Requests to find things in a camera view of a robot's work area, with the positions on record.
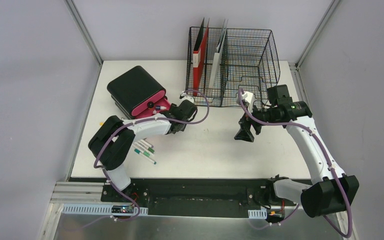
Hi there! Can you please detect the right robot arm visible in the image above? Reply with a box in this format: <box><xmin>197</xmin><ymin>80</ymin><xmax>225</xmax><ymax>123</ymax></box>
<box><xmin>234</xmin><ymin>84</ymin><xmax>360</xmax><ymax>218</ymax></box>

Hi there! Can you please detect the white cable duct right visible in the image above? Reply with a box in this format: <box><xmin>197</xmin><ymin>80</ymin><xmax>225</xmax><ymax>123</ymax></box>
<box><xmin>247</xmin><ymin>208</ymin><xmax>268</xmax><ymax>220</ymax></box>

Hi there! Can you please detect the small blue white cap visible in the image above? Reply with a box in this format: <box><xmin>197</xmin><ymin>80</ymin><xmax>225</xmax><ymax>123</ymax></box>
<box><xmin>155</xmin><ymin>105</ymin><xmax>167</xmax><ymax>111</ymax></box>

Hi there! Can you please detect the white cable duct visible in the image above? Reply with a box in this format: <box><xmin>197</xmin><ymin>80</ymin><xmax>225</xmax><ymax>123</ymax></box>
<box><xmin>61</xmin><ymin>203</ymin><xmax>149</xmax><ymax>217</ymax></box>
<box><xmin>247</xmin><ymin>208</ymin><xmax>268</xmax><ymax>220</ymax></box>

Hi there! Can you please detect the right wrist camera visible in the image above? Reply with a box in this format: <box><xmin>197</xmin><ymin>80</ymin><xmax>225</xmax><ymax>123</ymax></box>
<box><xmin>237</xmin><ymin>88</ymin><xmax>255</xmax><ymax>114</ymax></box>

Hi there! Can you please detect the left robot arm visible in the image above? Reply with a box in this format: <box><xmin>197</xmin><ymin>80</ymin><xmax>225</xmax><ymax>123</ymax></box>
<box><xmin>87</xmin><ymin>100</ymin><xmax>198</xmax><ymax>203</ymax></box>

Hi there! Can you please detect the grey notebook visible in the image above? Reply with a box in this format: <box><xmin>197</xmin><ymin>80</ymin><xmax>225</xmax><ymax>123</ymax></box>
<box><xmin>208</xmin><ymin>19</ymin><xmax>229</xmax><ymax>89</ymax></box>

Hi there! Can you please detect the aluminium frame rail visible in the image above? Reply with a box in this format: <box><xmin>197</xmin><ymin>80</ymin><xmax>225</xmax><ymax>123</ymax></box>
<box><xmin>50</xmin><ymin>181</ymin><xmax>104</xmax><ymax>204</ymax></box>

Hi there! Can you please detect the teal tipped white pen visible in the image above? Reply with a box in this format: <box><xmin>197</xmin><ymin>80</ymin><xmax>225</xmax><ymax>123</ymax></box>
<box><xmin>134</xmin><ymin>148</ymin><xmax>157</xmax><ymax>165</ymax></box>

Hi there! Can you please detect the red notebook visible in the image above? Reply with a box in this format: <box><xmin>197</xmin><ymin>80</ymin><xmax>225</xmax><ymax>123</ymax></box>
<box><xmin>192</xmin><ymin>18</ymin><xmax>209</xmax><ymax>90</ymax></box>

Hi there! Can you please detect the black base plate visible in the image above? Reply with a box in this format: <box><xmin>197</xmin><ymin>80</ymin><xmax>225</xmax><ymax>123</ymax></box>
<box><xmin>100</xmin><ymin>178</ymin><xmax>293</xmax><ymax>218</ymax></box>

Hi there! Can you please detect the black wire mesh organizer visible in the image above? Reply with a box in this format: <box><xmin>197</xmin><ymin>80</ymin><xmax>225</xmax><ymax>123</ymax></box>
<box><xmin>196</xmin><ymin>27</ymin><xmax>281</xmax><ymax>109</ymax></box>

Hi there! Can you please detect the white cable duct left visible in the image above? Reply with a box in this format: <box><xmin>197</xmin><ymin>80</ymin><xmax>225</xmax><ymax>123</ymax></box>
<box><xmin>61</xmin><ymin>203</ymin><xmax>149</xmax><ymax>217</ymax></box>

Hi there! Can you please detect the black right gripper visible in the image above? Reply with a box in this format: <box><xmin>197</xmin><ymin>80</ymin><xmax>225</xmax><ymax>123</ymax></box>
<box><xmin>234</xmin><ymin>102</ymin><xmax>280</xmax><ymax>143</ymax></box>

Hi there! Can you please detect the black pink drawer unit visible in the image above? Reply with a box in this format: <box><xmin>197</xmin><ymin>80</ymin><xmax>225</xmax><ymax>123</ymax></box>
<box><xmin>106</xmin><ymin>65</ymin><xmax>171</xmax><ymax>119</ymax></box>

